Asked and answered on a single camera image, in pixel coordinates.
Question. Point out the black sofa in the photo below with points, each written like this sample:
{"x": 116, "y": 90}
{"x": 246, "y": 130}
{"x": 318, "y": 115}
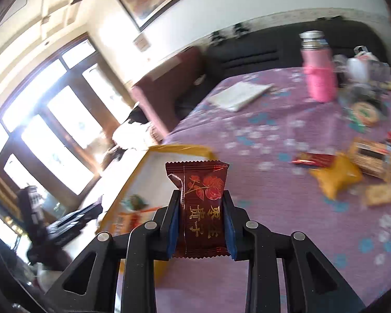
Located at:
{"x": 264, "y": 52}

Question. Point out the white paper sheet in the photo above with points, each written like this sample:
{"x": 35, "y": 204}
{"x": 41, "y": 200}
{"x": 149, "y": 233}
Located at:
{"x": 241, "y": 96}

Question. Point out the clear biscuit packet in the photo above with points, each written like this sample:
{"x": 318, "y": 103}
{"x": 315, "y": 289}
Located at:
{"x": 379, "y": 195}

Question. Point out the wood-framed glass doors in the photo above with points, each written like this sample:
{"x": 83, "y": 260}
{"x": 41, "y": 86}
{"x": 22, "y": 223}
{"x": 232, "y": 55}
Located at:
{"x": 52, "y": 127}

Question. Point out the mustard yellow snack packet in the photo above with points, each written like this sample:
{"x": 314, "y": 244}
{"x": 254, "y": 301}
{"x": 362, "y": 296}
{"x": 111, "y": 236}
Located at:
{"x": 337, "y": 177}

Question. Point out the round cracker packet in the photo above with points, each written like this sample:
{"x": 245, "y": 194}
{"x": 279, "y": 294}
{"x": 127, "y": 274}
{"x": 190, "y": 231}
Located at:
{"x": 363, "y": 114}

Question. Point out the dark red snack packet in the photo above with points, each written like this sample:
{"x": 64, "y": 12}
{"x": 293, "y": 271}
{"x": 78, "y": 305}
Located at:
{"x": 202, "y": 202}

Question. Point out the black clamp device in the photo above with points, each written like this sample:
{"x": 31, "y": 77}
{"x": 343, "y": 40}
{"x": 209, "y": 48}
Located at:
{"x": 241, "y": 28}
{"x": 219, "y": 36}

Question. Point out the white jar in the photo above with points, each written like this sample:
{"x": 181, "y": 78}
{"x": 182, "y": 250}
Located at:
{"x": 358, "y": 68}

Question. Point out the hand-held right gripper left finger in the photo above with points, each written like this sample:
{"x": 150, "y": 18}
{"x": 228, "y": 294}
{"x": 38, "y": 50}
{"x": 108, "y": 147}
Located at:
{"x": 172, "y": 228}

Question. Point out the wall switch plate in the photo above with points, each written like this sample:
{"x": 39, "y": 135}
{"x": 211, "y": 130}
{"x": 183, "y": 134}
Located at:
{"x": 141, "y": 43}

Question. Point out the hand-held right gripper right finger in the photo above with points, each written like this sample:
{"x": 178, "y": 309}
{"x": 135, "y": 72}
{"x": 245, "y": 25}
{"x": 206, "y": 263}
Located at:
{"x": 230, "y": 231}

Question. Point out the clear yellow-ended snack packet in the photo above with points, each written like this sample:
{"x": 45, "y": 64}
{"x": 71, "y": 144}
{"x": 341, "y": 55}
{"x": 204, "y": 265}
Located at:
{"x": 371, "y": 158}

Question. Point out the pink bottle with knitted sleeve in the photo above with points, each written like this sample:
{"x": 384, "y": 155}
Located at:
{"x": 319, "y": 78}

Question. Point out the red gold swirl packet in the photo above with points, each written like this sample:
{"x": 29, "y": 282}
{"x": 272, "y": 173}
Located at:
{"x": 312, "y": 160}

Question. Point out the black bag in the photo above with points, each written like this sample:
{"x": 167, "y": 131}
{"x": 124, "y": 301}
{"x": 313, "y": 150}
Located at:
{"x": 135, "y": 114}

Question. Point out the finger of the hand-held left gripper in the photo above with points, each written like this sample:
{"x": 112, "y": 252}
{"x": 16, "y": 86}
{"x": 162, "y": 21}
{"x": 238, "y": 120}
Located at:
{"x": 81, "y": 216}

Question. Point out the brown armchair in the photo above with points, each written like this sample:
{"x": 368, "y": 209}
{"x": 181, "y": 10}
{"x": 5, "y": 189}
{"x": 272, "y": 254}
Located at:
{"x": 169, "y": 88}

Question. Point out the yellow-edged cardboard box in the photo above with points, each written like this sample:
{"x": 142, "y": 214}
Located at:
{"x": 156, "y": 176}

